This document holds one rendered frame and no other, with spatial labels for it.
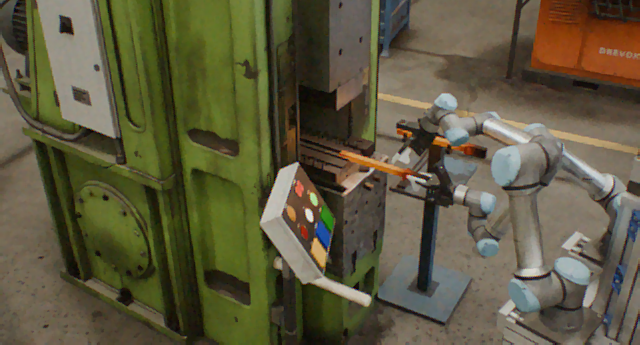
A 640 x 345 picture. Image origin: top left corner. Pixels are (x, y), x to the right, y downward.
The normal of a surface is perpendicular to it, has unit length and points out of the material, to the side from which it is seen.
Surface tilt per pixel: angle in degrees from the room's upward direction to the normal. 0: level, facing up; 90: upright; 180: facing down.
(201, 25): 89
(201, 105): 89
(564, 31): 91
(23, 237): 0
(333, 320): 89
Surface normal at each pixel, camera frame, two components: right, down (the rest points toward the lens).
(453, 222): 0.00, -0.85
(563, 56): -0.45, 0.47
